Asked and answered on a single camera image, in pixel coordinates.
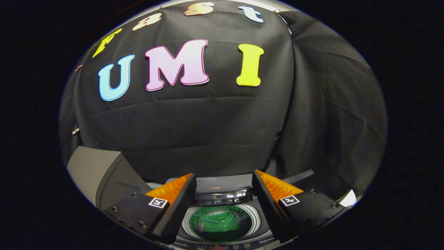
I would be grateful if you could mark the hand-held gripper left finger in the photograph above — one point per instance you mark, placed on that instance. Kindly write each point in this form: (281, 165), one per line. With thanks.
(178, 211)

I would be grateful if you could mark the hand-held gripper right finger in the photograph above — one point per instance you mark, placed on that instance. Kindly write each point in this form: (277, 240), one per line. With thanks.
(269, 205)

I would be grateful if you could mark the green polo shirt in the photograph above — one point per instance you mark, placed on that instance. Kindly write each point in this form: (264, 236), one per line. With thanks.
(222, 224)

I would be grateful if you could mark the grey washing machine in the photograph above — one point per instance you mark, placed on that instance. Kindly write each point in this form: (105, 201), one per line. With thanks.
(222, 184)

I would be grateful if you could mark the white printed board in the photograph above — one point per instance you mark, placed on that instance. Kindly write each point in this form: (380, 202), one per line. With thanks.
(348, 199)

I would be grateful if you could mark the silver metal clip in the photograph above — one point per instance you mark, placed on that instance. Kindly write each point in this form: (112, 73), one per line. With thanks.
(75, 131)

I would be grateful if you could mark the copper clip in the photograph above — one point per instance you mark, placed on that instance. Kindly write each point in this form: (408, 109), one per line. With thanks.
(78, 67)

